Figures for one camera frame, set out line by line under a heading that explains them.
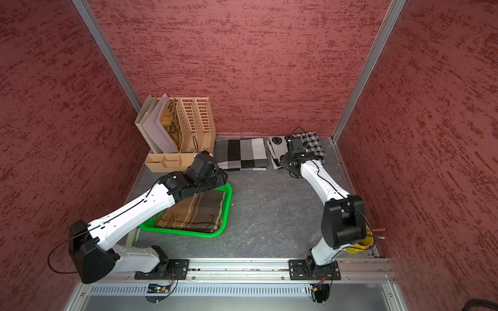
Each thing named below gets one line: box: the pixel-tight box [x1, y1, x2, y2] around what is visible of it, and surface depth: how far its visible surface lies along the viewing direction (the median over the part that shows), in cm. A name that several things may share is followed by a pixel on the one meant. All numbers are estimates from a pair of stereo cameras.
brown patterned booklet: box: [160, 97, 183, 152], surface depth 103 cm
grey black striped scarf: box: [213, 137, 270, 172], surface depth 113 cm
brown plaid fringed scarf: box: [154, 189, 226, 233], surface depth 85 cm
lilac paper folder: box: [142, 93, 179, 154], surface depth 94 cm
